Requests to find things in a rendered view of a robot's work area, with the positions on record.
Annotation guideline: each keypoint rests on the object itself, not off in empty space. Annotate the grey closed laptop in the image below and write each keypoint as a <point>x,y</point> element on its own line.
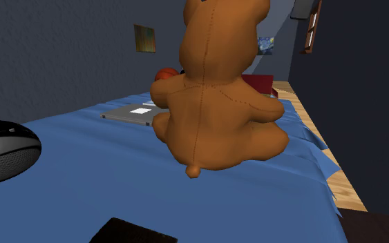
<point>126,115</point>

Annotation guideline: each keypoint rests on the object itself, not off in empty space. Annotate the brown teddy bear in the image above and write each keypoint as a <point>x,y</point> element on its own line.
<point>214,111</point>

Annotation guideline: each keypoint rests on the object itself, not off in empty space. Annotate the blue starry wall picture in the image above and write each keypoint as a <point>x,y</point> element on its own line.
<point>266,46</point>

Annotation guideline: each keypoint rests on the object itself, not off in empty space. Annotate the wooden framed window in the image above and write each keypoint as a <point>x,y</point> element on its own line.
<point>312,28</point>

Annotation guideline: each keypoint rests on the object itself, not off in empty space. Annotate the bed with blue cover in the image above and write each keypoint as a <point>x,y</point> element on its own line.
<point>113,175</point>

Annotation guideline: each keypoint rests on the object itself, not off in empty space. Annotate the grey wall-mounted box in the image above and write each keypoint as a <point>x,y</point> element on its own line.
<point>301,9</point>

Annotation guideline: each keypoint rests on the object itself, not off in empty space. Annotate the orange basketball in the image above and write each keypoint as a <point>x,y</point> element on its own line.
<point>165,73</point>

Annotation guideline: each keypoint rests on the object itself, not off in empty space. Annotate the green and brown wall picture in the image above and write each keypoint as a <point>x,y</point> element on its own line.
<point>144,38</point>

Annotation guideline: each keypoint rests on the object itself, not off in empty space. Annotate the black and grey speaker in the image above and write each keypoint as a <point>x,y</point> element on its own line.
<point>5,153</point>

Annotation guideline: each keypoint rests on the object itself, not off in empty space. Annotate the black flat slab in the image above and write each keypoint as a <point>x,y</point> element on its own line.
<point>132,233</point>

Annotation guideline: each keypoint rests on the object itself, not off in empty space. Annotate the dark red robot stand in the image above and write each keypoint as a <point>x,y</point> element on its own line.
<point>260,83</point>

